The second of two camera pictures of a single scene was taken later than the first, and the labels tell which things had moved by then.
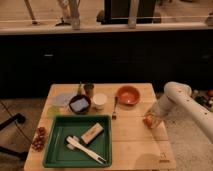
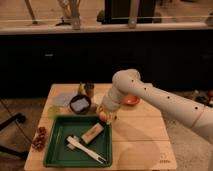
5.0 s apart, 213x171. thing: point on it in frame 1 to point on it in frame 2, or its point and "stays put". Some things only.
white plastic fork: [90, 153] stays put
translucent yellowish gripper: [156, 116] to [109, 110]
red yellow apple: [148, 121] to [102, 116]
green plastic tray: [58, 156] stays put
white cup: [99, 100] stays put
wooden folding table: [135, 147] stays put
